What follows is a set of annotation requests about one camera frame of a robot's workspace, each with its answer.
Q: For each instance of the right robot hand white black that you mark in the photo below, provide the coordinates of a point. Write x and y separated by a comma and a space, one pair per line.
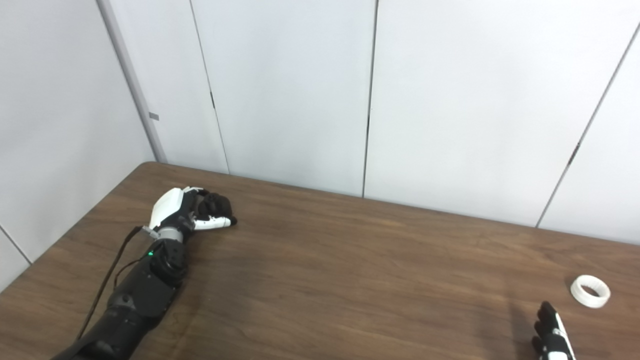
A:
552, 335

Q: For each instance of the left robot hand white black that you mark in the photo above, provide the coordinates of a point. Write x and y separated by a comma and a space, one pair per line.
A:
167, 207

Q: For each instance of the round black part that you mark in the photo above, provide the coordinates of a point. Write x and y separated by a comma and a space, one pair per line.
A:
216, 204

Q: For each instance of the grey wall post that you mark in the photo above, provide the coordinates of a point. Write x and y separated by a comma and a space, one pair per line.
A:
135, 85

